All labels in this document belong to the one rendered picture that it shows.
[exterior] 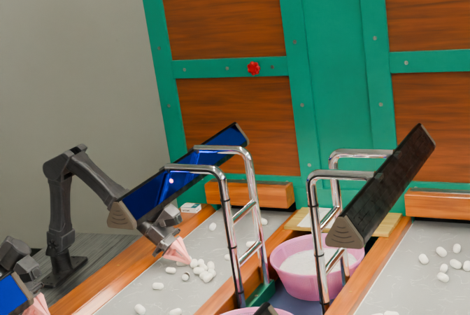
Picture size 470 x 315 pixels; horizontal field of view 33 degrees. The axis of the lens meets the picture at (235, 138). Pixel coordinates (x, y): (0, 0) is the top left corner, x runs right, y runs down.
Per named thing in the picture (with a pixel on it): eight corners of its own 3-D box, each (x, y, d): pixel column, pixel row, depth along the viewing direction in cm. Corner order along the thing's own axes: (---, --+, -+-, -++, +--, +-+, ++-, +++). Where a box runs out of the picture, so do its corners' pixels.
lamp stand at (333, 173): (319, 339, 195) (298, 171, 182) (346, 300, 212) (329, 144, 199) (394, 350, 186) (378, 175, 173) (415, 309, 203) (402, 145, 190)
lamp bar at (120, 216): (106, 228, 188) (101, 200, 185) (226, 143, 239) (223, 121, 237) (133, 230, 184) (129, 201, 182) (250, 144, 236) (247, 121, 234)
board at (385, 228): (284, 229, 240) (283, 225, 240) (302, 210, 253) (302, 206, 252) (388, 237, 224) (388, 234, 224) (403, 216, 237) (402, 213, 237)
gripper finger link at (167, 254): (203, 248, 231) (179, 227, 233) (191, 259, 225) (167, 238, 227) (192, 262, 235) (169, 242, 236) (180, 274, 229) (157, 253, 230)
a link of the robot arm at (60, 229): (75, 246, 253) (75, 155, 241) (61, 255, 248) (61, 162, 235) (59, 241, 256) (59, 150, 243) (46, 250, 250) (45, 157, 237)
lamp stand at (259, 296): (183, 319, 214) (156, 166, 201) (217, 285, 231) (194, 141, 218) (245, 328, 205) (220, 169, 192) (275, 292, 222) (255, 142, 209)
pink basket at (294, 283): (291, 316, 208) (287, 284, 205) (262, 275, 233) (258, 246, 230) (383, 292, 213) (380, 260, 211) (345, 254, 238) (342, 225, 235)
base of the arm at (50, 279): (84, 237, 260) (66, 236, 263) (50, 265, 243) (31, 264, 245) (89, 259, 262) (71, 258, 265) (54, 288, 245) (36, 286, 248)
